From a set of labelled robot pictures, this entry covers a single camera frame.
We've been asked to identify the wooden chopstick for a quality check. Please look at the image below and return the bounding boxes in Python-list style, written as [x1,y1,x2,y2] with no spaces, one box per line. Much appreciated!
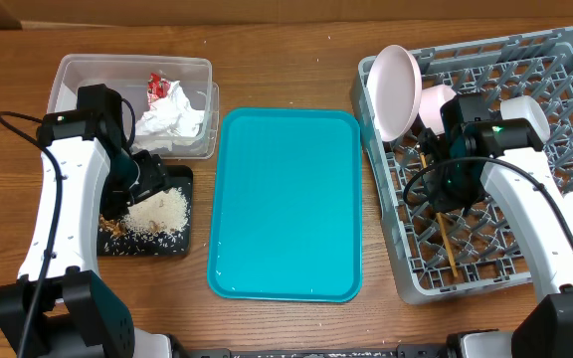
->
[419,152,459,278]

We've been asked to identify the brown food scraps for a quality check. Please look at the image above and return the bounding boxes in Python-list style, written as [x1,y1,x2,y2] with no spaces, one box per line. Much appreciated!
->
[98,215,126,239]

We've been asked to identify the white napkin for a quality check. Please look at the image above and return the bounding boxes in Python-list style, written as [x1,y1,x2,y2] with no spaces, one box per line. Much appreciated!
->
[132,81,205,152]

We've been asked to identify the pink bowl with rice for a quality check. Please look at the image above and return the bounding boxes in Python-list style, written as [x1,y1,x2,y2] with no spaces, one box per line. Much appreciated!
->
[419,85,457,135]

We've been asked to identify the red foil wrapper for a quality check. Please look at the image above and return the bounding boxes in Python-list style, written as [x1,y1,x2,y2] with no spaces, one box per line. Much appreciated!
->
[147,73,171,105]

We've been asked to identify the grey-white bowl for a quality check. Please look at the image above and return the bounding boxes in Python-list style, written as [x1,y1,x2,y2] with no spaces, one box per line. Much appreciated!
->
[499,95,551,144]

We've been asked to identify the pink plate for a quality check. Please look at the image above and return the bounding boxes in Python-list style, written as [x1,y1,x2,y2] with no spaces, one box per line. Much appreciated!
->
[366,45,422,141]

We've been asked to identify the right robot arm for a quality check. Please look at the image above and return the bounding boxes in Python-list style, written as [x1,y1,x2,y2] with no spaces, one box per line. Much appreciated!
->
[412,93,573,357]

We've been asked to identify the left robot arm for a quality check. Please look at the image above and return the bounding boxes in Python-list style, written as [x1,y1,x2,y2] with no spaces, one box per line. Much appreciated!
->
[0,84,186,357]

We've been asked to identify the grey dishwasher rack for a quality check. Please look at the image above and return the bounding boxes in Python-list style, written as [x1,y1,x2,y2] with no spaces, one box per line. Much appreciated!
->
[351,27,573,304]

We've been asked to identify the spilled rice pile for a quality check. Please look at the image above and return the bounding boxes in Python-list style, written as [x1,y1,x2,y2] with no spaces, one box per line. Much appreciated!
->
[120,188,189,234]

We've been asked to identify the black tray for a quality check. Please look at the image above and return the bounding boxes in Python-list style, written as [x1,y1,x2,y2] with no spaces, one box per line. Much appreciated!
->
[96,165,193,257]

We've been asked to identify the clear plastic bin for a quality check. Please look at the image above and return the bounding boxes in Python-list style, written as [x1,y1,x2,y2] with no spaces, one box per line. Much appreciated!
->
[47,54,219,160]

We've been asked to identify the teal serving tray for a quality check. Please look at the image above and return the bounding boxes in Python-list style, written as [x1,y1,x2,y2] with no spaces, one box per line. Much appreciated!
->
[207,107,362,303]

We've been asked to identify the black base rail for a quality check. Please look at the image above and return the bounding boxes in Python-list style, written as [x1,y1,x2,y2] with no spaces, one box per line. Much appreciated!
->
[188,344,449,358]

